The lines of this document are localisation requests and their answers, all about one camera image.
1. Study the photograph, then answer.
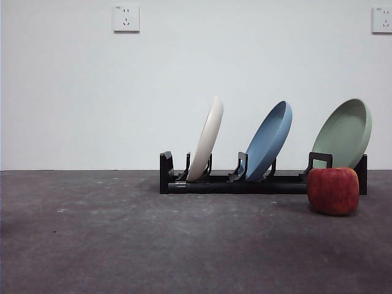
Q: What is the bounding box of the cream yellow plate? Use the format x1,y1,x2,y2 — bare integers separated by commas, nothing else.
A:
186,95,225,183

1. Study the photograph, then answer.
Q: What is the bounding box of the red apple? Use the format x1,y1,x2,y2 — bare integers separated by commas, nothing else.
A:
306,166,360,216

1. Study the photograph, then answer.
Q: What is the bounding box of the black plate rack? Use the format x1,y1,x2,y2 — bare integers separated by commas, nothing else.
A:
159,150,368,196

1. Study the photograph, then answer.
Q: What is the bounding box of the blue plate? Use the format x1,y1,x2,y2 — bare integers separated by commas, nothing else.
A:
244,100,293,182

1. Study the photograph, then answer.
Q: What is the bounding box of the green plate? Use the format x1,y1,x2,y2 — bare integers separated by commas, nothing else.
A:
311,97,373,170

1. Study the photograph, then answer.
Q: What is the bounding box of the white wall socket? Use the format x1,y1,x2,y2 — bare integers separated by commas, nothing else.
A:
371,6,392,35
113,5,141,34

